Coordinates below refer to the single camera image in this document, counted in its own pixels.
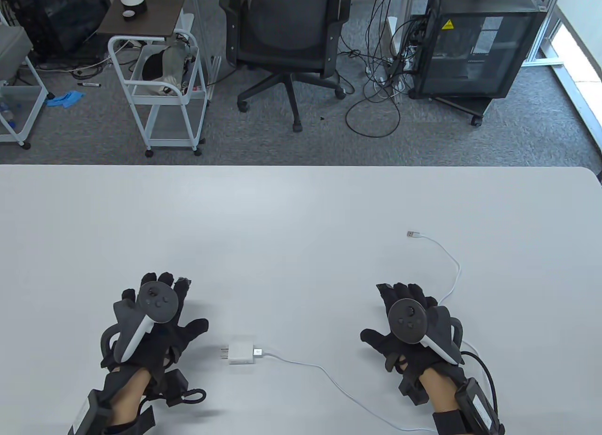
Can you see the black right wrist camera module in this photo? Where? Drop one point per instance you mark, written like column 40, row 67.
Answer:
column 413, row 391

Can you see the white cart with grey top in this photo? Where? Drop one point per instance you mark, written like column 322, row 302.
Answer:
column 14, row 44

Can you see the dark brown side table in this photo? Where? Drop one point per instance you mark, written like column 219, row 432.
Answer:
column 160, row 11

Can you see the black and grey bundle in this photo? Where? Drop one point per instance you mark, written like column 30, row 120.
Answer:
column 155, row 66

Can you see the grey white hand controller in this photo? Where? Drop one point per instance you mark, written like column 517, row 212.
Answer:
column 408, row 320
column 157, row 303

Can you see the white charger head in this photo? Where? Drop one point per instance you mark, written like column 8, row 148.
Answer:
column 240, row 353

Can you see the aluminium frame post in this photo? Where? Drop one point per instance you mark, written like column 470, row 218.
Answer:
column 541, row 62

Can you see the black labelled left wrist box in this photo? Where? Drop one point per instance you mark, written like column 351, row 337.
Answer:
column 89, row 414

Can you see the grey white left hand controller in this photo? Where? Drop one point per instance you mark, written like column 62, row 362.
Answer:
column 157, row 303

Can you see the large black case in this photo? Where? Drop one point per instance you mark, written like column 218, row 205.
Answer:
column 61, row 16

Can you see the person's right forearm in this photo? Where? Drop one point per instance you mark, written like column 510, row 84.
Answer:
column 438, row 392

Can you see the person's left hand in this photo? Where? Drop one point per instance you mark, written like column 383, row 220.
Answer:
column 189, row 329

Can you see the white power strip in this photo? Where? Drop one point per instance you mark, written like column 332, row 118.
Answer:
column 400, row 85

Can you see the clear plastic bottle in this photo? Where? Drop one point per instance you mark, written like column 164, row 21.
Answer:
column 4, row 113

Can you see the white upright board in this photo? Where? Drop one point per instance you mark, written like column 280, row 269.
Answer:
column 392, row 35

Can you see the blue glove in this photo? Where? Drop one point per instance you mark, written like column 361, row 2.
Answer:
column 66, row 98

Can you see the black labelled wrist box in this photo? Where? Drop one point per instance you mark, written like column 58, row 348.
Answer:
column 89, row 414
column 479, row 409

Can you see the black labelled right wrist box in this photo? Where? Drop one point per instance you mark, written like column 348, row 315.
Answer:
column 479, row 409

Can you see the grey white right hand controller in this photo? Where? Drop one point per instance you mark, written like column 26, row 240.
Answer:
column 408, row 320

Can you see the black left wrist camera module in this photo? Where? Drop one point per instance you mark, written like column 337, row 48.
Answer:
column 175, row 385

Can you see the person's left forearm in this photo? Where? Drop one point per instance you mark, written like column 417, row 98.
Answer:
column 129, row 399

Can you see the white rolling cart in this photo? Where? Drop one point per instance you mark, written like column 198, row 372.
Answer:
column 174, row 129

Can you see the person's right hand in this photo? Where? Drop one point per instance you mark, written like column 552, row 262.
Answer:
column 376, row 338

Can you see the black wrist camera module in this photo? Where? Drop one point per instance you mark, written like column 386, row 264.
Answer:
column 175, row 385
column 413, row 391

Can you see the black mesh office chair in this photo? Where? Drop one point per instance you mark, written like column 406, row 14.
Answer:
column 282, row 21

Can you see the black enclosure with yellow label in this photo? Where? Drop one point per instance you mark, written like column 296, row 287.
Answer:
column 475, row 44

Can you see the black marker pen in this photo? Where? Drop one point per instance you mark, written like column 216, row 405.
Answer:
column 89, row 84

